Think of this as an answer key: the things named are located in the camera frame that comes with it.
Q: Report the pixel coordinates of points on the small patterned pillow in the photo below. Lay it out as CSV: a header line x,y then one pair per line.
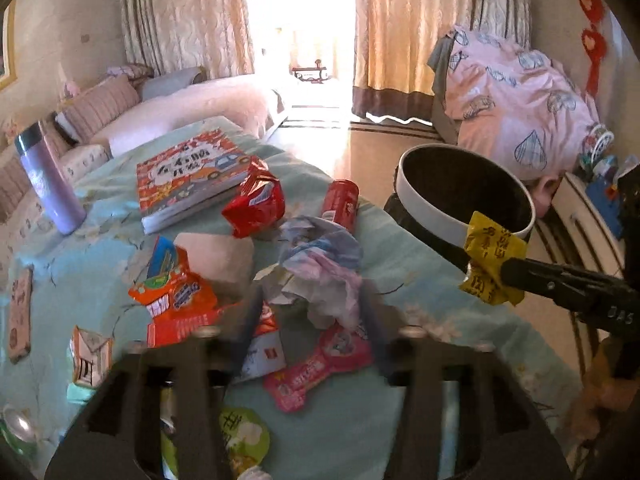
x,y
127,72

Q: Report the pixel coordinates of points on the pink printed quilt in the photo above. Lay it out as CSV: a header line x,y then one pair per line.
x,y
510,100

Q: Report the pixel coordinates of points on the wall picture frame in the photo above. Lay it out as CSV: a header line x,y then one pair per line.
x,y
6,50

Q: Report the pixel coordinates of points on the pink sofa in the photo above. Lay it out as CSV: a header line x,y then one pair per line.
x,y
210,105

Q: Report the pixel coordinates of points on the dark metal rack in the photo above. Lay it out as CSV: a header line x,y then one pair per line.
x,y
311,74

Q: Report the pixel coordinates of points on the white rimmed trash bin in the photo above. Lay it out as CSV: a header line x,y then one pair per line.
x,y
425,205

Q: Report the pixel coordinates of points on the grey green cloth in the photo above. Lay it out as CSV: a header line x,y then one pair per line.
x,y
442,75

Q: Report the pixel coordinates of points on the purple thermos bottle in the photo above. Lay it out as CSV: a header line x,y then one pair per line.
x,y
47,180

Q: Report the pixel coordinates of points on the person's right hand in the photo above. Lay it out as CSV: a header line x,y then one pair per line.
x,y
595,395

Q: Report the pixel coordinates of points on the red snack bag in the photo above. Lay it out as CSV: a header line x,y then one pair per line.
x,y
252,205

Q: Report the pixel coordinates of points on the yellow snack packet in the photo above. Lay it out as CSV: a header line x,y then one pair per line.
x,y
490,250

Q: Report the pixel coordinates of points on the striped sofa cushion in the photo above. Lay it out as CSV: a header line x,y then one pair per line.
x,y
12,185

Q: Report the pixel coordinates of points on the white tissue pack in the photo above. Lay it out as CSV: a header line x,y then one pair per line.
x,y
220,260

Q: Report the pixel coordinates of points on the beige patterned curtain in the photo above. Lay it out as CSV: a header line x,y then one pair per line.
x,y
425,25
190,15

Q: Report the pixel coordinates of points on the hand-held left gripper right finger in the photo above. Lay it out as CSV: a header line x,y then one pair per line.
x,y
380,340

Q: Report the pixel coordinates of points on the green drink can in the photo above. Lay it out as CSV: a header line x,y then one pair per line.
x,y
17,427

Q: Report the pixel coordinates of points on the green round cup lid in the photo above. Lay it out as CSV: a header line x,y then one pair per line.
x,y
245,435

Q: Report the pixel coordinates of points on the teal floral tablecloth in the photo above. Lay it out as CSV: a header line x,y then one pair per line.
x,y
425,285

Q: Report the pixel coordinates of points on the white red snack wrapper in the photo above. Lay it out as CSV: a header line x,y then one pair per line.
x,y
267,355

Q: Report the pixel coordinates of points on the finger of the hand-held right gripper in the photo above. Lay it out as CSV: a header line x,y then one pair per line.
x,y
560,275

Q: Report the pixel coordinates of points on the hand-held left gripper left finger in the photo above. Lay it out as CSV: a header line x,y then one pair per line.
x,y
240,340

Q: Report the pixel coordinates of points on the red drink can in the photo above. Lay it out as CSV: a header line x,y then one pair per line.
x,y
340,200

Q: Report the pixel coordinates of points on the striped pink pillow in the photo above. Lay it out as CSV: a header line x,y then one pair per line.
x,y
100,105

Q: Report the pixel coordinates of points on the floral white pillow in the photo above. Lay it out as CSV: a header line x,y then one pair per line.
x,y
85,160

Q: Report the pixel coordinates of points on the orange blue snack packet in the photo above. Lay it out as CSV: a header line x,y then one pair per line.
x,y
175,295

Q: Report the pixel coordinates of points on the grey pillow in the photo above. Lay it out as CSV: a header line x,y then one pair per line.
x,y
170,82

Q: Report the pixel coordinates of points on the white blue wrapper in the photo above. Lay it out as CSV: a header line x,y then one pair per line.
x,y
320,260

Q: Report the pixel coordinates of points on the red wall decorations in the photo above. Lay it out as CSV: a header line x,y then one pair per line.
x,y
592,40

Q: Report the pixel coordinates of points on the small orange white carton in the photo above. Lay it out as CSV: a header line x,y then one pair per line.
x,y
90,355

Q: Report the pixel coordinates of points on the pink snack packet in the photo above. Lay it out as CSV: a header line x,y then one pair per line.
x,y
310,375

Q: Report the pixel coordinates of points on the red picture book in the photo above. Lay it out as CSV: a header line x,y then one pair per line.
x,y
185,175

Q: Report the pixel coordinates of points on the blue toy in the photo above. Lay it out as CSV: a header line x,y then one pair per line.
x,y
602,192

